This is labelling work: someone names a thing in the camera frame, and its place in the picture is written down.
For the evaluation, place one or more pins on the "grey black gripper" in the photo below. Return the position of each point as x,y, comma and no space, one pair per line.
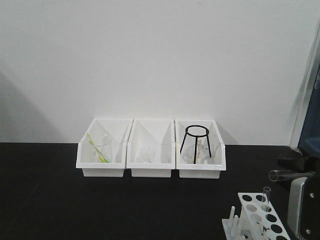
303,216

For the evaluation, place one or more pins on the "clear glass test tube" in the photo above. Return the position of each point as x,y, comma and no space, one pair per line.
287,175
266,195

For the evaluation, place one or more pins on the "white test tube rack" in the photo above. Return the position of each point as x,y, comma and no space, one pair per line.
253,222

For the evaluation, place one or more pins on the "blue-grey pegboard drying rack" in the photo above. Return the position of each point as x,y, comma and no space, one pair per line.
309,140

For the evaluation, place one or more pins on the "white right storage bin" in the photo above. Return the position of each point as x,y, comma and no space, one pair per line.
216,164

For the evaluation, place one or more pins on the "white storage bin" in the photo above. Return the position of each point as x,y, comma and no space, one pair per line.
159,134
216,164
86,160

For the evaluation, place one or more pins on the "clear glass flask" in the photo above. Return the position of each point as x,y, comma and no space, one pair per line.
197,155

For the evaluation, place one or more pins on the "white middle storage bin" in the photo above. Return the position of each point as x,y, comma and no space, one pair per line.
159,134

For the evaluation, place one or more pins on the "small clear glass beaker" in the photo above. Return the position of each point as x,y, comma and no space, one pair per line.
148,154

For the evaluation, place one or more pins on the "white left storage bin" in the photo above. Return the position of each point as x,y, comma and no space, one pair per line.
86,160

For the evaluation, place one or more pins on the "black wire tripod stand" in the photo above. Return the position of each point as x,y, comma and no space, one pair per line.
193,135

